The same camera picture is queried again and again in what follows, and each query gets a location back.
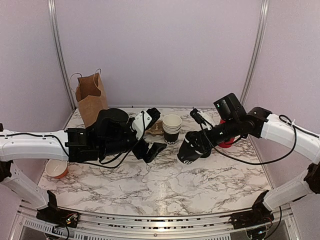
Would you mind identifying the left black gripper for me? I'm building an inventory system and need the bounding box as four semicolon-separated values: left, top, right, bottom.
100;117;167;163

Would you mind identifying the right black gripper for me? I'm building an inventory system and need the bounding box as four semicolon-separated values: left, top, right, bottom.
187;116;241;152

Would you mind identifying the single black paper cup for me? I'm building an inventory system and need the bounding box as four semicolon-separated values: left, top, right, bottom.
177;137;203;165

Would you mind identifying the brown paper bag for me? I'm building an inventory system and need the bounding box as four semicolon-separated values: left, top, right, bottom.
68;68;109;128

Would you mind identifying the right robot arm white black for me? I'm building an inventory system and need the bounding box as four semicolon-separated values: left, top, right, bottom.
177;93;320;229

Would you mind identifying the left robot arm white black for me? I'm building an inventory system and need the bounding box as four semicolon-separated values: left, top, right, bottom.
0;108;166;228

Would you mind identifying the far cardboard cup carrier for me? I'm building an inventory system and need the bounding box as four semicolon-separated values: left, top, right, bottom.
145;120;164;137

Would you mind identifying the red cylindrical container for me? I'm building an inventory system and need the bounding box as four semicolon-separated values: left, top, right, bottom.
216;118;236;149

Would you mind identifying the stack of black paper cups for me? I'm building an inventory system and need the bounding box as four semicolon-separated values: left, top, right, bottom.
162;114;182;145

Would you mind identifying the stack of black cup lids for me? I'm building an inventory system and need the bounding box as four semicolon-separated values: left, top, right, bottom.
200;147;212;159

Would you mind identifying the orange white bowl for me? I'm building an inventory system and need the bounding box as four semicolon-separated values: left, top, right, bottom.
45;159;68;179

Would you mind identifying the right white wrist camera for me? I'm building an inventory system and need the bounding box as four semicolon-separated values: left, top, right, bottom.
190;108;215;130

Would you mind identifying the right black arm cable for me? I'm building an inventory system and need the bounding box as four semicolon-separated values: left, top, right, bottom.
197;114;298;166

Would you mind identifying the right aluminium frame post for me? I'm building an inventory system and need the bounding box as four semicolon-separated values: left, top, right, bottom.
240;0;270;105

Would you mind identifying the aluminium frame post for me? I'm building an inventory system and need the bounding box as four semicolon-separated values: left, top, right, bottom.
240;0;270;105
47;0;76;112

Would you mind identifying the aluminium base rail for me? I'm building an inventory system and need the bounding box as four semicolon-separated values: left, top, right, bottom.
8;201;301;240

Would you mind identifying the left aluminium frame post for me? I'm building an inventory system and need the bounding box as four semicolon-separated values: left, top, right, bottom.
47;0;76;112

